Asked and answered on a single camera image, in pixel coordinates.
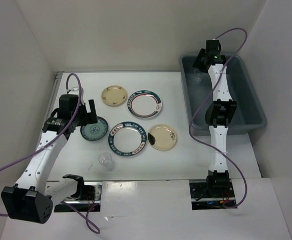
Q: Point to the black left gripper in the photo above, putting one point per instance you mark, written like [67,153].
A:
[90,118]

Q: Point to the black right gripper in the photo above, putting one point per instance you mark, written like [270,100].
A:
[197,63]

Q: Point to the green red ring plate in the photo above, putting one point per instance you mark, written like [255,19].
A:
[144,104]

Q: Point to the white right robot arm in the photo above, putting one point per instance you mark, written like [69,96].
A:
[218,116]

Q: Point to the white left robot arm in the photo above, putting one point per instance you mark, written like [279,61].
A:
[29,199]

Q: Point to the clear plastic cup in bin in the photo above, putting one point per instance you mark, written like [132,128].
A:
[197,75]

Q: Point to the grey plastic bin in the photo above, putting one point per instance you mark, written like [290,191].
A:
[249,114]

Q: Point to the blue floral green dish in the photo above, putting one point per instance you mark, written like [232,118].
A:
[95,131]

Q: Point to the beige dish with flowers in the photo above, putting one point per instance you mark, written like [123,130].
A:
[114,95]

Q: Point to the clear plastic cup on table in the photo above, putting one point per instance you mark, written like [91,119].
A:
[106,161]

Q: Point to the beige dish with dark spot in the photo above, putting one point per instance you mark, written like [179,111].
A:
[162,137]

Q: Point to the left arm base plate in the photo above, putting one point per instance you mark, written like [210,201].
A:
[85,197]

